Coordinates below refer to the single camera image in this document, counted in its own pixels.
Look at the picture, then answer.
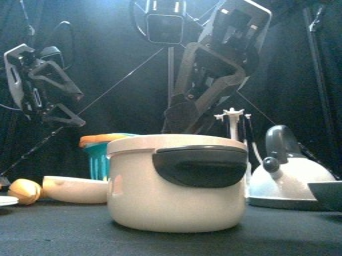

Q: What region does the teal basket with orange rim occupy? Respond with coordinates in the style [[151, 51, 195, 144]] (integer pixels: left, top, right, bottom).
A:
[[77, 132, 137, 182]]

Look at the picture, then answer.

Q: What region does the black square device with lights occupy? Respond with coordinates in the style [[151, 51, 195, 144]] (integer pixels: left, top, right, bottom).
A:
[[129, 0, 224, 46]]

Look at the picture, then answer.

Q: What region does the yellow toy banana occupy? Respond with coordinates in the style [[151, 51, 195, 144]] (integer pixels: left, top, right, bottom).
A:
[[6, 178, 44, 206]]

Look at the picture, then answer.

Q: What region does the white toy frying pan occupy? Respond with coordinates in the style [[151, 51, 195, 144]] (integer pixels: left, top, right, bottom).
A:
[[41, 175, 111, 205]]

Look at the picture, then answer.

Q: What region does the white plate with star object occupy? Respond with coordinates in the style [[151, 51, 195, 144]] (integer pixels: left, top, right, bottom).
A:
[[214, 106, 264, 168]]

